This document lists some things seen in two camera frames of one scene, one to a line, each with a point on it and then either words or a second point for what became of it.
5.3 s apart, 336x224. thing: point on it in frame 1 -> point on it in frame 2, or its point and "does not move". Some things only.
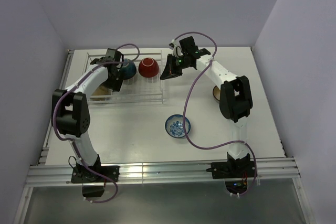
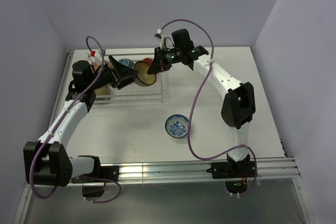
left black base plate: [81, 174] does not move
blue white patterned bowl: [174, 126] does not move
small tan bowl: [216, 93] -> [143, 78]
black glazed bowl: [101, 93] does not move
